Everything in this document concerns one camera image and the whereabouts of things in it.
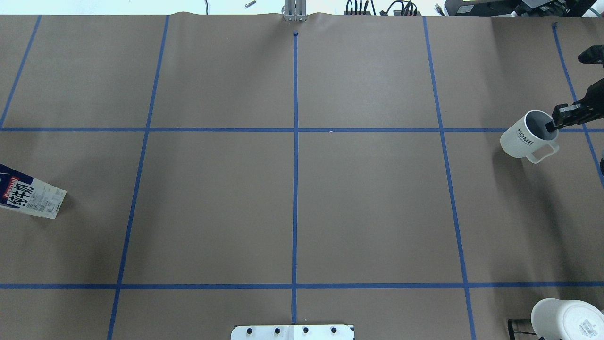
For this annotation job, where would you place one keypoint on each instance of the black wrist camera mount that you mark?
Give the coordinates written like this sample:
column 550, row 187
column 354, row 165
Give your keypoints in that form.
column 593, row 55

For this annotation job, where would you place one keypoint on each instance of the white metal base plate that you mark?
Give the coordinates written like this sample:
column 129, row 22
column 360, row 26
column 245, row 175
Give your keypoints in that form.
column 294, row 332

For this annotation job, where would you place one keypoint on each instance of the black wire cup rack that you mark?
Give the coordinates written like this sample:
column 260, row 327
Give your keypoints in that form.
column 520, row 329

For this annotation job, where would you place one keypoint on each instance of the brown paper table cover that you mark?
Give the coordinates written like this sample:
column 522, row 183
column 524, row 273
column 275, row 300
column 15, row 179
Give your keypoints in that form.
column 225, row 171

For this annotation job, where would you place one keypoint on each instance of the blue white milk carton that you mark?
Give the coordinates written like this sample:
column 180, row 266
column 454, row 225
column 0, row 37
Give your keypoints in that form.
column 25, row 194

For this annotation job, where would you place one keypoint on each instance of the white ceramic mug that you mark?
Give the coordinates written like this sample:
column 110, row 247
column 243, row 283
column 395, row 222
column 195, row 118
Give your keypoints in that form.
column 533, row 137

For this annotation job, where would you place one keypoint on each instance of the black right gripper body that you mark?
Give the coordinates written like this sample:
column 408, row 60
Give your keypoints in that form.
column 581, row 111

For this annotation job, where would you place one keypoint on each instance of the white upturned cup on rack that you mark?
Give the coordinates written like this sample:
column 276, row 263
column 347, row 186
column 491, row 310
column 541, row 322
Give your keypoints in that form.
column 555, row 319

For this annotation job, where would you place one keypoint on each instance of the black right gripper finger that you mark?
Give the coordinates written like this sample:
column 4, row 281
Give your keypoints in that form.
column 563, row 116

